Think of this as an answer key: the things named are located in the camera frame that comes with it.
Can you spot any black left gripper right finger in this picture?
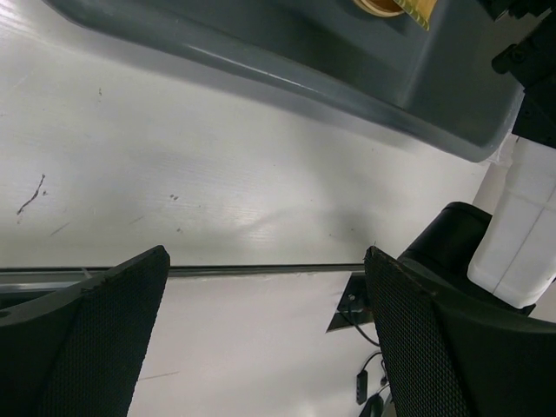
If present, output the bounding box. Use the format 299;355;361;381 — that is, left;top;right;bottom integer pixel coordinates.
364;247;555;416

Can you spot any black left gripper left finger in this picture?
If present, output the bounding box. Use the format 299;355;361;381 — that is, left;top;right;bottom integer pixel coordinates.
1;246;170;416

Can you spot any woven bamboo tray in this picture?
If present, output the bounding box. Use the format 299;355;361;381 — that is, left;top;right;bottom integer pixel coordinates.
394;0;437;31

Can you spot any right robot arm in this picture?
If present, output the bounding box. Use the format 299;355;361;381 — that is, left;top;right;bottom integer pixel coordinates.
400;1;555;314

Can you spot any grey plastic bin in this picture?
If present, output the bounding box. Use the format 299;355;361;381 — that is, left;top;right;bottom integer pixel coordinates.
52;1;529;162

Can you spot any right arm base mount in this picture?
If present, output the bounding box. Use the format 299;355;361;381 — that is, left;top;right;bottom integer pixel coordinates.
326;273;374;333

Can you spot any aluminium table edge rail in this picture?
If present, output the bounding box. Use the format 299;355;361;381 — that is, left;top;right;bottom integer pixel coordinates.
1;263;364;298

